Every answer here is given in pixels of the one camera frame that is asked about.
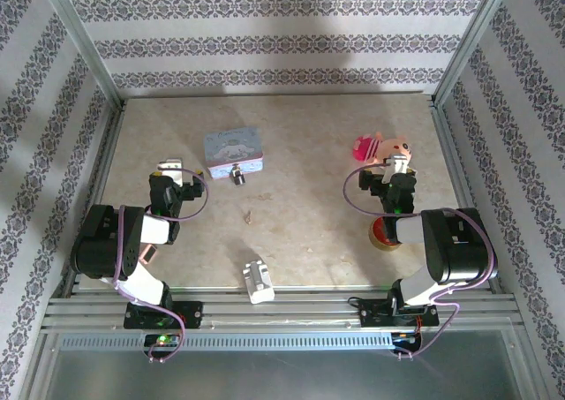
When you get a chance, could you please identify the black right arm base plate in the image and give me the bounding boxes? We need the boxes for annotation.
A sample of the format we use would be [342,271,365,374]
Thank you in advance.
[359,298,441,329]

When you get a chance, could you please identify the aluminium side rail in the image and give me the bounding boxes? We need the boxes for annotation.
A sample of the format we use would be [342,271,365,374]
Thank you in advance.
[427,99,509,295]
[48,102,129,299]

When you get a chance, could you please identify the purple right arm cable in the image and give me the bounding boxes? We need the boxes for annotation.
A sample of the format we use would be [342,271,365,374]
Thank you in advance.
[343,163,499,361]

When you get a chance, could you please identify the grey slotted cable duct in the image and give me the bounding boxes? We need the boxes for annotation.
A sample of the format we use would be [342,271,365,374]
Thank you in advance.
[59,332,395,352]

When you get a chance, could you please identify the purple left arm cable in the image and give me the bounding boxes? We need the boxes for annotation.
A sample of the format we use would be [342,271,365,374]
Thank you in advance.
[111,168,210,365]

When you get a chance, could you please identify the white plastic block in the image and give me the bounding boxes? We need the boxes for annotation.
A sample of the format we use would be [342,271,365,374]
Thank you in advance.
[241,260,275,305]

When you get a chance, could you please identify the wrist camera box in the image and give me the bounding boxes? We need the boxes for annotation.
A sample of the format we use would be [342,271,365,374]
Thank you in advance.
[358,169,385,194]
[179,180,205,201]

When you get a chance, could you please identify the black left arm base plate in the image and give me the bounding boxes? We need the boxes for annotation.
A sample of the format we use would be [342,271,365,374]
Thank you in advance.
[123,300,204,330]

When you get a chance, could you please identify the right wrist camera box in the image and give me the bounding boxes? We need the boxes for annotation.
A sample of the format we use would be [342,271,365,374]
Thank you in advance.
[358,169,385,194]

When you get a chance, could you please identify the aluminium front rails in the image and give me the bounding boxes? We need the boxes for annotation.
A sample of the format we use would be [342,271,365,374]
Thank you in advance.
[41,284,520,335]

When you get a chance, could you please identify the grey metal sheet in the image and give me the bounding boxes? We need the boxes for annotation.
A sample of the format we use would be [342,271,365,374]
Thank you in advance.
[26,333,548,400]

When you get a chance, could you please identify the circuit board with green light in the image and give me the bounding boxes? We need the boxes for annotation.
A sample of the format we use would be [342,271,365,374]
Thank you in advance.
[144,332,181,349]

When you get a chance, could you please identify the aluminium corner post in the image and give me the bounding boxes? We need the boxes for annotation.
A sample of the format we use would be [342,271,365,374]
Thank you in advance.
[432,0,518,108]
[37,0,127,109]

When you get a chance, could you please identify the plush doll with pink hat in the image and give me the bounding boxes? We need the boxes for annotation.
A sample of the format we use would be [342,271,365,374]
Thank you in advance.
[351,131,416,172]

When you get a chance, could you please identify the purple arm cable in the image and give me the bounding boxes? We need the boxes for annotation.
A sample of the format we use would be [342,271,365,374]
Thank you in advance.
[343,163,499,361]
[111,168,210,365]

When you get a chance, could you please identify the blue pink cartoon tin box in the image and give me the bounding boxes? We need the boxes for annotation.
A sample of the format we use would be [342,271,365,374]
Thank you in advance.
[202,125,266,181]

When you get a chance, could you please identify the round red and gold tin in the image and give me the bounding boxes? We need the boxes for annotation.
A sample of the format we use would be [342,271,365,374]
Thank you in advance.
[368,216,405,253]

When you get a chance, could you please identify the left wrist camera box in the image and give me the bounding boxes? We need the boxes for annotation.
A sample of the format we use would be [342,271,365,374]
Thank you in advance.
[179,180,205,201]

